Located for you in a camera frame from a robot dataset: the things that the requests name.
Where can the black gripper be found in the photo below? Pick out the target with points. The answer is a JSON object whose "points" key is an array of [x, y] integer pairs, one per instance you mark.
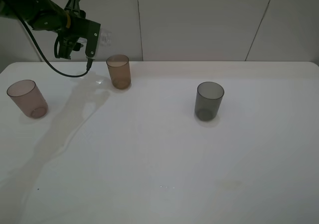
{"points": [[69, 31]]}

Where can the clear plastic water bottle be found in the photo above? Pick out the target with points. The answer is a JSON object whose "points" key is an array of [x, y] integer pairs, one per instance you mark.
{"points": [[98, 37]]}

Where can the dark green robot arm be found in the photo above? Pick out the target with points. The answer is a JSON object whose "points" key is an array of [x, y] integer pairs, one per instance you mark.
{"points": [[47, 15]]}

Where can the translucent orange plastic cup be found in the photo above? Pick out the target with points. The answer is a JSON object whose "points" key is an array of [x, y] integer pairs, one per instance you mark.
{"points": [[119, 70]]}

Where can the translucent pink plastic cup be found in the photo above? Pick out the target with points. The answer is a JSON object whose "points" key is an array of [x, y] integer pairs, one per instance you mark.
{"points": [[27, 96]]}

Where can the translucent grey plastic cup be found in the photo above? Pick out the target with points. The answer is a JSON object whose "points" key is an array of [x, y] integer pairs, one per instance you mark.
{"points": [[208, 99]]}

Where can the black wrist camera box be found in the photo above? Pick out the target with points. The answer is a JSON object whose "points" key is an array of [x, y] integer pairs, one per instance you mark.
{"points": [[87, 32]]}

